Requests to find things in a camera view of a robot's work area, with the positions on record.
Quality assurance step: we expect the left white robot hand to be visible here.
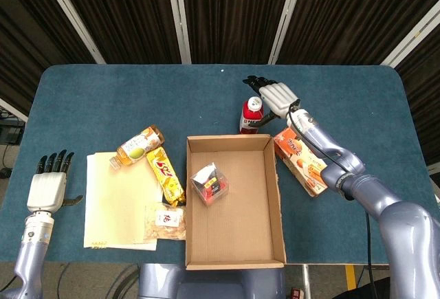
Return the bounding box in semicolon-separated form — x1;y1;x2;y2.
26;149;84;214

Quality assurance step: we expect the clear bag of crumbly snack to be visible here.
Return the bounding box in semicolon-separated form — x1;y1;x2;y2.
143;201;187;241

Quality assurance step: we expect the blue-grey robot torso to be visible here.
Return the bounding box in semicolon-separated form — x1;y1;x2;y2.
137;263;287;299

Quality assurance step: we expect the cream loose-leaf paper pad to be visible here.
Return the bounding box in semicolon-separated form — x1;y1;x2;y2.
82;152;164;252

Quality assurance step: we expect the orange egg roll biscuit box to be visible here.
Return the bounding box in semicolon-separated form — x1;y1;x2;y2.
274;126;329;197

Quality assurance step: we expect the dark equipment box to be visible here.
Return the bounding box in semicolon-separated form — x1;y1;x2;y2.
0;120;25;146

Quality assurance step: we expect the white partition post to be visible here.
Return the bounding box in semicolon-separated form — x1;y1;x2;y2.
267;0;307;65
36;0;107;65
379;0;440;69
164;0;193;65
0;98;29;123

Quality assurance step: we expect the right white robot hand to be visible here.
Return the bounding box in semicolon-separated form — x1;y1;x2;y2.
242;75;300;129

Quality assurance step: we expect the gold foil snack packet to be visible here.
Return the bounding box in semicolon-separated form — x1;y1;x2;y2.
146;146;186;207

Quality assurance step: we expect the open brown cardboard box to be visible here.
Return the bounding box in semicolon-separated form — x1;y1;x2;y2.
184;133;287;272

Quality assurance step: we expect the dark pleated curtain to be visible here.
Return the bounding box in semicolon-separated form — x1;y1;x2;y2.
0;0;440;166

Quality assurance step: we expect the metal table leg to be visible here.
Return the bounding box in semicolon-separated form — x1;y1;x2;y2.
301;264;312;299

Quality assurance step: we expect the black floor cable bundle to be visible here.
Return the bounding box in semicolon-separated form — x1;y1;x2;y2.
104;263;140;299

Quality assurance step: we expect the red NFC juice bottle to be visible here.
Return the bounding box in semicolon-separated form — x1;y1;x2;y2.
239;96;265;135

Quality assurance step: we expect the clear box of coffee capsules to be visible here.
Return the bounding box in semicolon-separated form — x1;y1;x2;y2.
190;162;230;207

